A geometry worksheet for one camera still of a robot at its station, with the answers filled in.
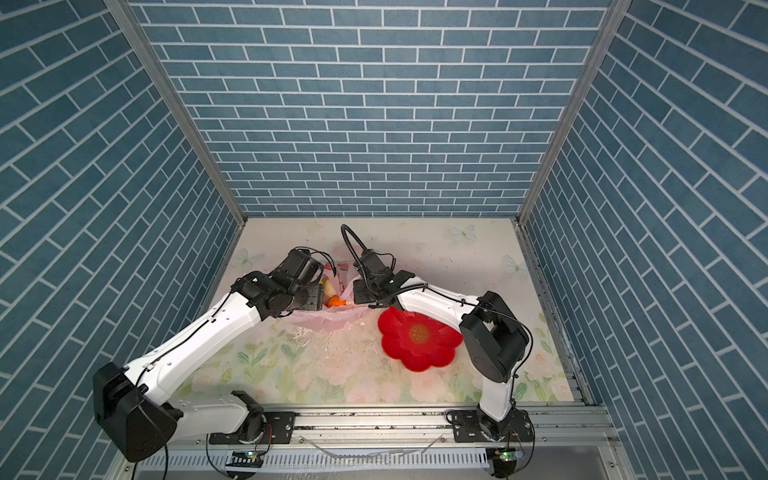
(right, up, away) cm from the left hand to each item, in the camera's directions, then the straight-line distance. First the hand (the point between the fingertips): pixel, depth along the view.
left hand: (313, 295), depth 80 cm
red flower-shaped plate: (+29, -16, +8) cm, 34 cm away
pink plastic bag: (+4, -6, -1) cm, 8 cm away
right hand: (+10, +1, +8) cm, 13 cm away
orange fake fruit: (+4, -3, +8) cm, 10 cm away
